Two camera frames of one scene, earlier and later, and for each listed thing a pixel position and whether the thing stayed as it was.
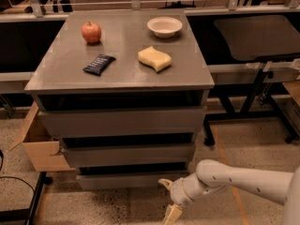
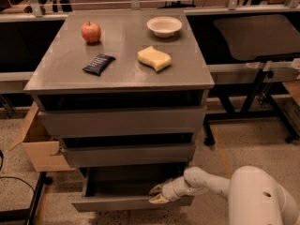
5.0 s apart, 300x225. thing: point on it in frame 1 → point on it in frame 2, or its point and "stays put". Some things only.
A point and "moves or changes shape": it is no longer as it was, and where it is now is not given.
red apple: x=91 y=32 stays put
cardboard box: x=43 y=149 stays put
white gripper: x=180 y=190 → x=169 y=191
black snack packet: x=98 y=65 stays put
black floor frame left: x=27 y=214 stays put
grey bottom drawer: x=147 y=181 moves or changes shape
